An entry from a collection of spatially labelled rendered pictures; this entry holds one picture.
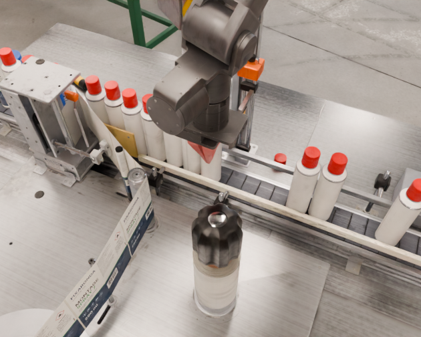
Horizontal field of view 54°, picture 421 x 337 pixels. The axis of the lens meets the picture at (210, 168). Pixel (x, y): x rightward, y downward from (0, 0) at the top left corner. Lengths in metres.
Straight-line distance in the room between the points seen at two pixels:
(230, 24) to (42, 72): 0.59
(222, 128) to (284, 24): 2.69
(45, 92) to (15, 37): 2.47
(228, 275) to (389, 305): 0.43
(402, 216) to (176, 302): 0.49
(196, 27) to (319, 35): 2.73
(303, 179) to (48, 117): 0.58
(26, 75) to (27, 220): 0.34
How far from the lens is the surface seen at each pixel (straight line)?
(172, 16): 0.80
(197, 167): 1.02
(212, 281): 0.73
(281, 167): 0.98
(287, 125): 1.26
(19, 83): 0.98
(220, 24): 0.49
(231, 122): 0.62
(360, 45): 3.18
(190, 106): 0.50
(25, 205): 1.09
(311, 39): 3.15
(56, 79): 0.96
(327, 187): 0.90
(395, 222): 0.94
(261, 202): 0.97
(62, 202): 1.06
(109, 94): 1.01
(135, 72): 1.45
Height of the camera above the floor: 1.71
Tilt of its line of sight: 51 degrees down
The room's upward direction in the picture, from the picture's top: straight up
